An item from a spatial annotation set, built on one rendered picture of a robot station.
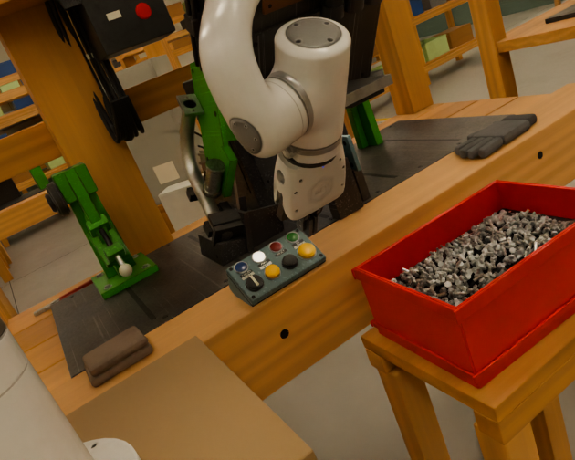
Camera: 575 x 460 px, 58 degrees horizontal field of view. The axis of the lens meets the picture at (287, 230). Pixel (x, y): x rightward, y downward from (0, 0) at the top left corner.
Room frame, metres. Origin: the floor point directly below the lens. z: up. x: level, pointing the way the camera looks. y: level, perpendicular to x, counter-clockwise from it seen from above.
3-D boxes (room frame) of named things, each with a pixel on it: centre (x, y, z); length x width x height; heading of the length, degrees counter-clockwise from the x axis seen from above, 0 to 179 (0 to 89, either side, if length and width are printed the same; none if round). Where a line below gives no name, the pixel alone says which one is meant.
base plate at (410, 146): (1.15, -0.02, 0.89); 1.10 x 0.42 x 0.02; 113
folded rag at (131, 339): (0.73, 0.32, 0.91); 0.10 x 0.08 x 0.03; 114
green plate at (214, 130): (1.07, 0.03, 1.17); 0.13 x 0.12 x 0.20; 113
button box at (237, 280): (0.81, 0.04, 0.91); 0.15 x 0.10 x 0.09; 113
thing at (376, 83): (1.09, -0.13, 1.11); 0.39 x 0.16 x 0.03; 23
